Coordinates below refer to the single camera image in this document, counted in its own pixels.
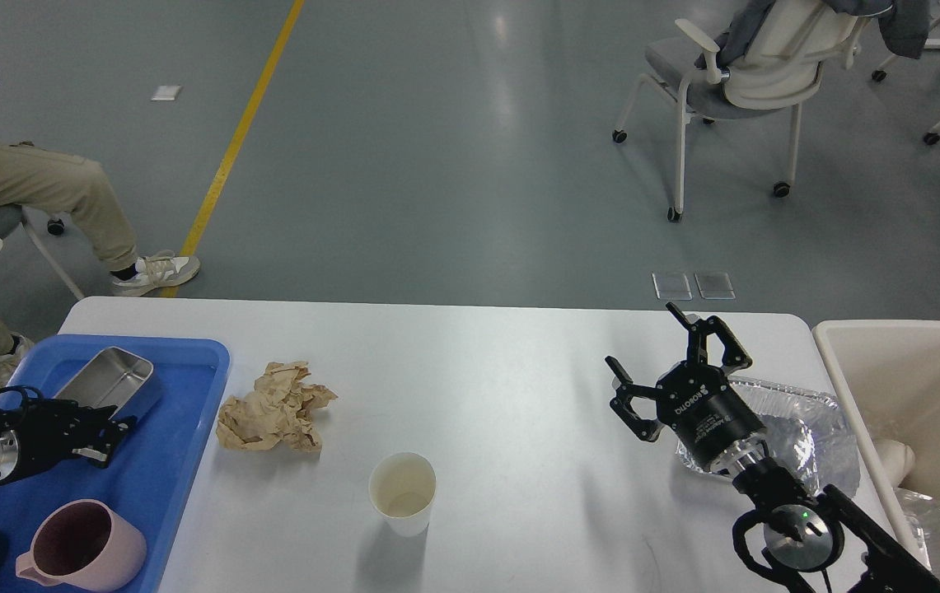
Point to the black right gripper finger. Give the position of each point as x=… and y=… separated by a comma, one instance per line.
x=625, y=390
x=734, y=357

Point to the aluminium foil tray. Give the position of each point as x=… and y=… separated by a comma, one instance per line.
x=806, y=431

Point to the floor outlet plate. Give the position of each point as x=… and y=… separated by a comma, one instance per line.
x=672, y=287
x=715, y=286

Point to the white grey office chair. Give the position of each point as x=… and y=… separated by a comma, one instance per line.
x=781, y=68

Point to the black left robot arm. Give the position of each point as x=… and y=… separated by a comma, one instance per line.
x=14, y=399

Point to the square stainless steel tray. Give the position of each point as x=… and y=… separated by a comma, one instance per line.
x=116, y=378

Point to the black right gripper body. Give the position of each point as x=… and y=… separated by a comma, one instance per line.
x=708, y=415

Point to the beige plastic bin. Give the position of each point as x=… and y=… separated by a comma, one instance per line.
x=886, y=374

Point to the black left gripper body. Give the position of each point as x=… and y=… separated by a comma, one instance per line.
x=48, y=432

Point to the pink mug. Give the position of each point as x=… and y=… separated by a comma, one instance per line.
x=84, y=544

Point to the left floor outlet plate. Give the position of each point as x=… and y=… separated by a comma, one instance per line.
x=672, y=287

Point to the white paper cup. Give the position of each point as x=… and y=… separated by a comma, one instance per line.
x=401, y=489

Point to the seated person in khaki trousers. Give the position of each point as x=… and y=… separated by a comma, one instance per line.
x=56, y=182

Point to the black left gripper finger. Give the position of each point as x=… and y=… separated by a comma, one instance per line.
x=97, y=454
x=101, y=424

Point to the crumpled brown paper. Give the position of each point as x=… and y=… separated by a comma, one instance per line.
x=279, y=409

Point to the blue plastic tray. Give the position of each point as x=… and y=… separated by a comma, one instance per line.
x=150, y=478

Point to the right floor outlet plate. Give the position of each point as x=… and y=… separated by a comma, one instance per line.
x=715, y=286

